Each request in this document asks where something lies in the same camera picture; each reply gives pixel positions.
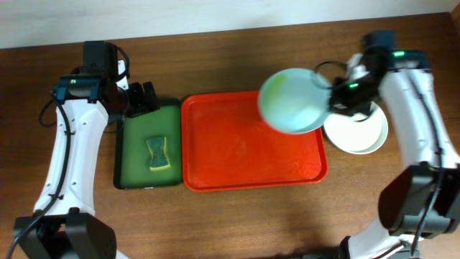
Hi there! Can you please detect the white plate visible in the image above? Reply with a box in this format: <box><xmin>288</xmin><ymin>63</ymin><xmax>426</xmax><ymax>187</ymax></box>
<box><xmin>323</xmin><ymin>102</ymin><xmax>385</xmax><ymax>153</ymax></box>

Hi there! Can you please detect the light blue plate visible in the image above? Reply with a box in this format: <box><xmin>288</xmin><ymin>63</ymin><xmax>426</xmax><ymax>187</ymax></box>
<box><xmin>257</xmin><ymin>68</ymin><xmax>331</xmax><ymax>135</ymax></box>

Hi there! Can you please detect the yellow green scrub sponge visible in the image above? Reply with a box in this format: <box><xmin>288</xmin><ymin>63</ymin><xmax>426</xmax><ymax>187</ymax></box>
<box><xmin>146</xmin><ymin>136</ymin><xmax>170</xmax><ymax>171</ymax></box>

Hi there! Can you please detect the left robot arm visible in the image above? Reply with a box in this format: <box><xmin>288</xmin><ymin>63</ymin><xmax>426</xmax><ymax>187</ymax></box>
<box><xmin>6</xmin><ymin>41</ymin><xmax>160</xmax><ymax>258</ymax></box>

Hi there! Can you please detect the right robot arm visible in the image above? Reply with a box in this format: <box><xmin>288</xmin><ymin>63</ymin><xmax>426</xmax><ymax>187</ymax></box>
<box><xmin>328</xmin><ymin>30</ymin><xmax>459</xmax><ymax>258</ymax></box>

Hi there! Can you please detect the dark green tray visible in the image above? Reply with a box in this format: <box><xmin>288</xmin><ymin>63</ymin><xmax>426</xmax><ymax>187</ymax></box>
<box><xmin>114</xmin><ymin>98</ymin><xmax>183</xmax><ymax>189</ymax></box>

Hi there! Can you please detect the red plastic tray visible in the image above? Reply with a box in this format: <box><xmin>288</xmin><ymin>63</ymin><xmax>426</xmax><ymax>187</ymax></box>
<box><xmin>181</xmin><ymin>91</ymin><xmax>328</xmax><ymax>192</ymax></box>

